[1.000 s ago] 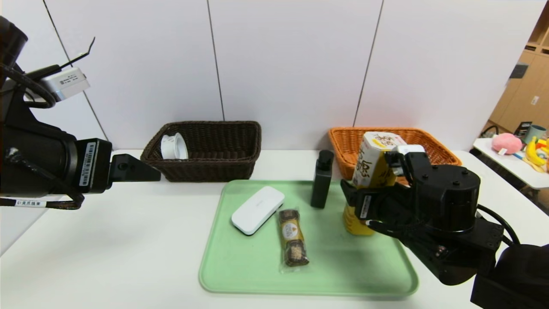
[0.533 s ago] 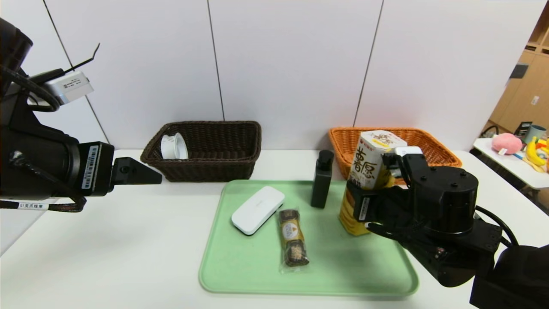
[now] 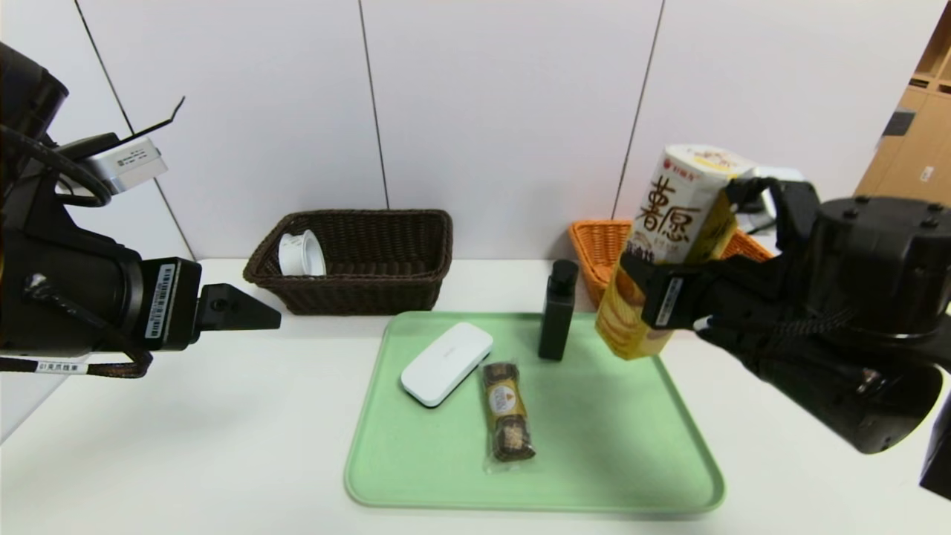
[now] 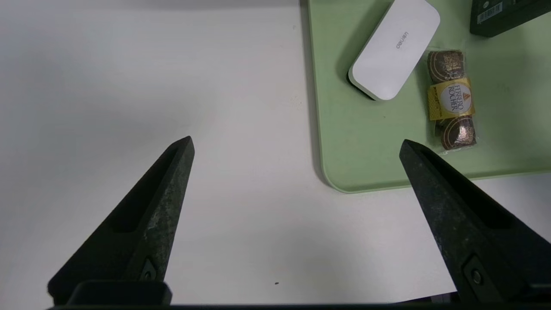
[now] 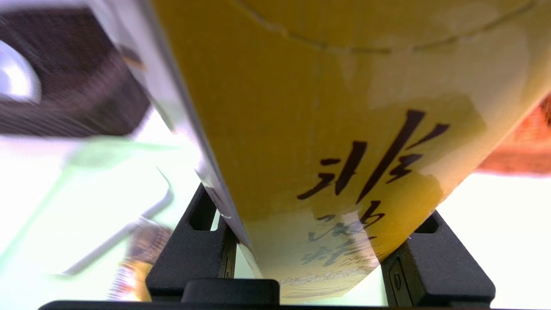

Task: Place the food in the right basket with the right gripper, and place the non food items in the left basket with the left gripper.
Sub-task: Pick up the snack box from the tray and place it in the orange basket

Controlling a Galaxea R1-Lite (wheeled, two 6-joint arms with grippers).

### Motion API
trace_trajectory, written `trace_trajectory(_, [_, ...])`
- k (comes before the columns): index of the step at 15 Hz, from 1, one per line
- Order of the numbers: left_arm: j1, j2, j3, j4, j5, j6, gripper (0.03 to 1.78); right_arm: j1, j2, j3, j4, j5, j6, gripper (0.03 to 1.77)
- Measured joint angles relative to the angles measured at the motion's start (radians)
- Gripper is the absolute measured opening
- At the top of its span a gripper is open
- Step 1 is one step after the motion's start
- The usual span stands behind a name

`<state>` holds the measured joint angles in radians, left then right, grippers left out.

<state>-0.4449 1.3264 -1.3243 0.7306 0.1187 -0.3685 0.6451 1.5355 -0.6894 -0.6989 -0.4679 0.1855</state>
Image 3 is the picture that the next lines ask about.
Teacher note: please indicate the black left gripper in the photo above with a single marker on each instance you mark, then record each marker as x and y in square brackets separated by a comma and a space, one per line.
[169, 303]

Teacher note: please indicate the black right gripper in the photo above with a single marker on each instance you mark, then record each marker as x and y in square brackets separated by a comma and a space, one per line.
[669, 301]

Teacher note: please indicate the yellow chips box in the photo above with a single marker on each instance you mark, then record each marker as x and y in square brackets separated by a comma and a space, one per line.
[669, 215]

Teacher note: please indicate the white round container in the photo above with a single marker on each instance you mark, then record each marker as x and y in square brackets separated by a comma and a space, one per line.
[301, 256]

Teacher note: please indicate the chocolate pack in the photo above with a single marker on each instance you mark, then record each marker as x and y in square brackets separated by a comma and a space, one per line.
[507, 416]

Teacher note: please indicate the white rounded plastic case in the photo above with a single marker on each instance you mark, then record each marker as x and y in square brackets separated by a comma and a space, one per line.
[449, 357]

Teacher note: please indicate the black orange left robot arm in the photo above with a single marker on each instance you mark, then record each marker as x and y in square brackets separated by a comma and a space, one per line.
[59, 297]

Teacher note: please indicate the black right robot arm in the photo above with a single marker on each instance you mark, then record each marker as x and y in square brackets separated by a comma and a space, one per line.
[877, 253]

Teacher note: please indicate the orange wicker basket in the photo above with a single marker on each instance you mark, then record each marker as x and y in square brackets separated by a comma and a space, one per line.
[594, 253]

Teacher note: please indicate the dark brown wicker basket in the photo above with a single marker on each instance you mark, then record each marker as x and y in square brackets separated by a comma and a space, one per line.
[371, 290]

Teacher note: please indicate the black rectangular bottle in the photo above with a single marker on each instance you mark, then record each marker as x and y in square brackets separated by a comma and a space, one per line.
[557, 319]

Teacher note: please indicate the light green plastic tray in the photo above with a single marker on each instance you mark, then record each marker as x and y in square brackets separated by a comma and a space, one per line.
[594, 446]

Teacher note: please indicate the wooden shelf unit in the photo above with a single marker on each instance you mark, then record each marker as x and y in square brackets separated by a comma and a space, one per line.
[937, 52]

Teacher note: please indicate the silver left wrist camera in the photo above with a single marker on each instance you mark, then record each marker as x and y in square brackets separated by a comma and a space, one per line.
[130, 167]

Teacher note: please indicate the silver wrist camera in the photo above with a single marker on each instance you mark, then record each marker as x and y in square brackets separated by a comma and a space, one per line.
[787, 176]
[130, 167]

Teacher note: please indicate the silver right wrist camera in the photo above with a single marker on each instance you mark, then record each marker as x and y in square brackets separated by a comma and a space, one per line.
[787, 176]

